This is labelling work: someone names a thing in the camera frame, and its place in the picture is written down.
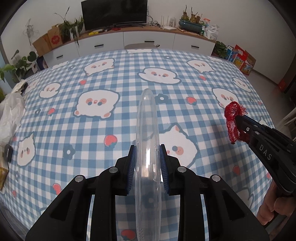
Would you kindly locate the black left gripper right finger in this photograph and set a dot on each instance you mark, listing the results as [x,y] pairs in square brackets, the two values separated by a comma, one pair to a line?
[208,202]

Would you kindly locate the green potted plant left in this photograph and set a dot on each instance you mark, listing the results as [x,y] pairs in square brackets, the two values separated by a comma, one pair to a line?
[22,69]

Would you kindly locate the white TV cabinet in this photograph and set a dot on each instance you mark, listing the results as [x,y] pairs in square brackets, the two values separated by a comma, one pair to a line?
[130,37]

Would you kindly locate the white plastic bag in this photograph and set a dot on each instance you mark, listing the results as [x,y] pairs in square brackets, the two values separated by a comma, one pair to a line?
[12,111]

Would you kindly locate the potted plant beside television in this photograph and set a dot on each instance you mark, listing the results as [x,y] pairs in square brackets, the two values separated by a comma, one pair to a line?
[70,30]

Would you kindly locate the blue checkered tablecloth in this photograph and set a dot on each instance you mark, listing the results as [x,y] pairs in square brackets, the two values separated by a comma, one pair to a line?
[135,145]

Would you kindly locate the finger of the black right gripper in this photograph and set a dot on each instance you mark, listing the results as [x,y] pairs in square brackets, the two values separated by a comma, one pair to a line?
[275,150]

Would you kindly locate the brown cardboard box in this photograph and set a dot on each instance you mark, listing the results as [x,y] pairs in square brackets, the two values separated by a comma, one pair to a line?
[49,41]

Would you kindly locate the clear plastic tube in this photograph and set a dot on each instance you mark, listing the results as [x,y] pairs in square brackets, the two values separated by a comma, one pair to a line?
[147,170]

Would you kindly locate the person's right hand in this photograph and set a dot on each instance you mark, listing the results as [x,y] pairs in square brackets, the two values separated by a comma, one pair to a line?
[272,203]

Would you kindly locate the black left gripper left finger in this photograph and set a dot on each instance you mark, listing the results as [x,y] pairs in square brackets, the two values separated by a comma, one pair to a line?
[87,204]

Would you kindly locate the black television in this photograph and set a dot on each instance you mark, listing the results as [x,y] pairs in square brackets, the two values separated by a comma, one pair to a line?
[105,13]

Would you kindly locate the colourful boxes on floor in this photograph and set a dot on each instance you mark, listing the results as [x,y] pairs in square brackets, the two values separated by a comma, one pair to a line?
[243,60]

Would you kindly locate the red mesh net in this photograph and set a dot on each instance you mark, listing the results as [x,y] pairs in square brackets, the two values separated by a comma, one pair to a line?
[231,112]

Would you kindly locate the gold foil bag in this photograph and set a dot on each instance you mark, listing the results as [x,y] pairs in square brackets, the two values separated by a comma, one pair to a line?
[3,175]

